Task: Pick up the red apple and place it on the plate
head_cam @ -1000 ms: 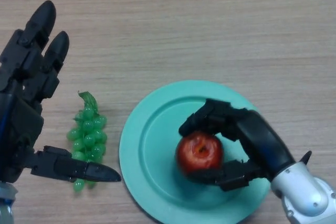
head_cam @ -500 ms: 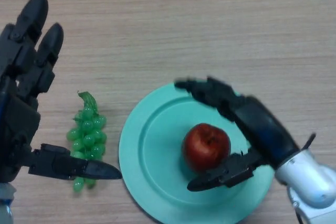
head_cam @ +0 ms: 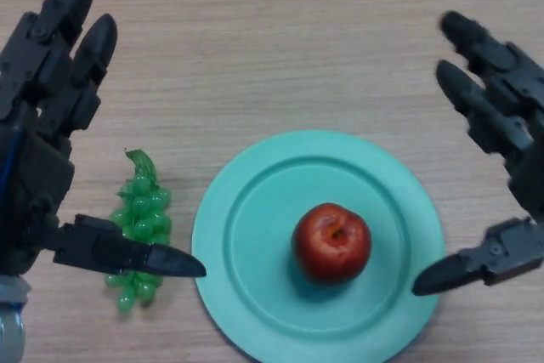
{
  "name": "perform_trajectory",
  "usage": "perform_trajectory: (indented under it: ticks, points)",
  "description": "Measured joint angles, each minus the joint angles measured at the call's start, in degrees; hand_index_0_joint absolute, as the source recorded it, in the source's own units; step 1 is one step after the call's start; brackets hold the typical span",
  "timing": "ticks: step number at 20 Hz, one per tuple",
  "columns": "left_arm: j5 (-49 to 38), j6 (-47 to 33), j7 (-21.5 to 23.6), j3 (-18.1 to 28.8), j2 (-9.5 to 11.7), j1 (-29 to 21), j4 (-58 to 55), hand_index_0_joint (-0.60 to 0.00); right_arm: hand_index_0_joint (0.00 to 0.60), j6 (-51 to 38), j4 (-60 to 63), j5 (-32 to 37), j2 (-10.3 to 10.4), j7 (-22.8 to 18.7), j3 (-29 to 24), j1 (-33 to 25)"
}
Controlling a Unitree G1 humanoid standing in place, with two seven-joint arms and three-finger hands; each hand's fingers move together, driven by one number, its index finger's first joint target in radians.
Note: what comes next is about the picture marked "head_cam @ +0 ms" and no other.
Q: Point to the green plastic grape bunch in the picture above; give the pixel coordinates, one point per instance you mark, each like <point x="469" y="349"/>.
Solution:
<point x="142" y="214"/>

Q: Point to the green round plate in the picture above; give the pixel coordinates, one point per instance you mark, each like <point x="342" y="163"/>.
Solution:
<point x="255" y="252"/>

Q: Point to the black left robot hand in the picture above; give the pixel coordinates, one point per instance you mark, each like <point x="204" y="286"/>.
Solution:
<point x="34" y="176"/>

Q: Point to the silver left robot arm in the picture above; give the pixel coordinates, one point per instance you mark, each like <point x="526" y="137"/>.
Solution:
<point x="12" y="320"/>

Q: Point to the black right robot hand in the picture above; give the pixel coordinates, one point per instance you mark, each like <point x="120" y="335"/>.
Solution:
<point x="510" y="125"/>

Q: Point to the red apple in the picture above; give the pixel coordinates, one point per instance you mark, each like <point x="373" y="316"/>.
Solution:
<point x="331" y="242"/>

